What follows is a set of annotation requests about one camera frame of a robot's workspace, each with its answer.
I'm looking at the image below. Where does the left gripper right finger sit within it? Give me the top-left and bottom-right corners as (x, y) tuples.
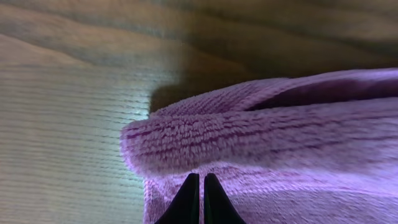
(204, 173), (246, 224)

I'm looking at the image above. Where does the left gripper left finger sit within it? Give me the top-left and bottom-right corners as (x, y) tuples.
(155, 173), (200, 224)

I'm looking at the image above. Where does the purple microfiber cloth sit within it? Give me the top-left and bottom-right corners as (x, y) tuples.
(120, 68), (397, 223)

